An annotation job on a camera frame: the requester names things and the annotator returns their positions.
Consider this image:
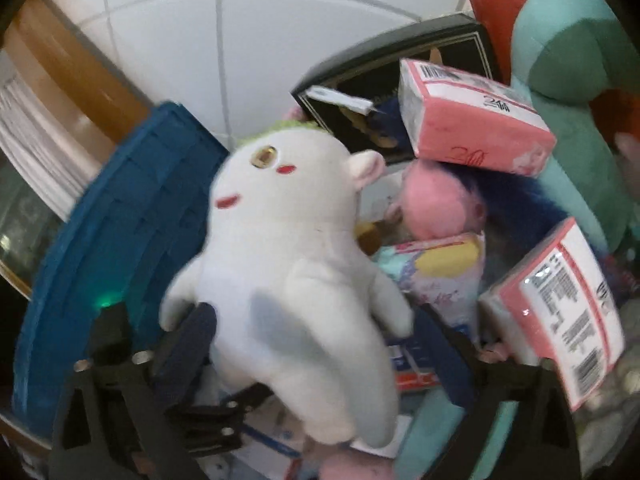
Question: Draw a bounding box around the blue plastic storage bin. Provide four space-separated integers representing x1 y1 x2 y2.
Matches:
12 102 228 438

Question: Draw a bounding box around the yellow pastel snack pack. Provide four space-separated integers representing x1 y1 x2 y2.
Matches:
373 233 485 341

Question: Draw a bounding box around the pink tissue pack barcode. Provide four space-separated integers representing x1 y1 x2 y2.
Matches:
480 218 625 411

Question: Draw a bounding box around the teal green neck pillow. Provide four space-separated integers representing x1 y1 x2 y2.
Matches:
511 0 639 252

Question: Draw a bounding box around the pink pig plush toy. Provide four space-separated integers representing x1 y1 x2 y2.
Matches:
384 159 487 240

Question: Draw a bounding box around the white plush creature toy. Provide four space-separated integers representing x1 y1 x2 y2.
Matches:
158 122 414 448

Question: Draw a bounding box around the white curtain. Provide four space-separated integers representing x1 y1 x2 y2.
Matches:
1 53 102 221

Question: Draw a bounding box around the black coffee gift box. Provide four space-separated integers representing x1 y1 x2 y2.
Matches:
292 13 501 165

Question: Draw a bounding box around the pink tissue pack upper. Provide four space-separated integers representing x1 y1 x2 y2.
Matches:
398 58 556 177

